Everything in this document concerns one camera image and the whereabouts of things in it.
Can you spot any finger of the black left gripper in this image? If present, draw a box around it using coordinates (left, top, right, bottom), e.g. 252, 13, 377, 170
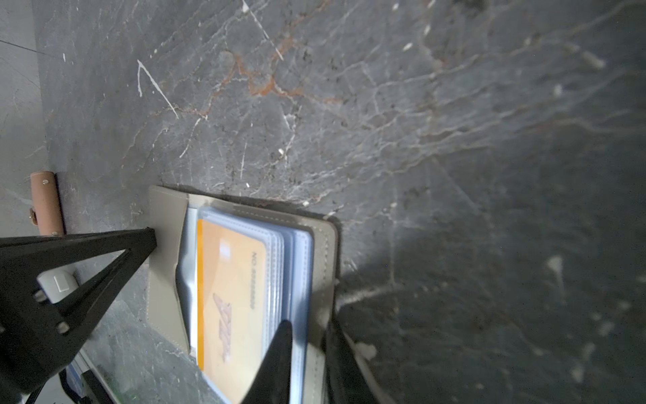
1, 228, 156, 399

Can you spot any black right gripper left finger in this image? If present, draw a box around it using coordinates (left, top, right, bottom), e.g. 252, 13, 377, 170
242, 320, 293, 404

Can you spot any white alarm clock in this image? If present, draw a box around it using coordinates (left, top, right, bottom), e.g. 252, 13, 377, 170
37, 264, 79, 303

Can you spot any orange credit card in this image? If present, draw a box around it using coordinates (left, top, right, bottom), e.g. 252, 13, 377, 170
197, 219, 267, 403

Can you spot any brown leather pouch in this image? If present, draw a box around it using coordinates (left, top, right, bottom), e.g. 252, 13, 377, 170
30, 171, 65, 236

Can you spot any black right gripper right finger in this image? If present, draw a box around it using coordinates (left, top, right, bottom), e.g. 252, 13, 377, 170
325, 317, 378, 404

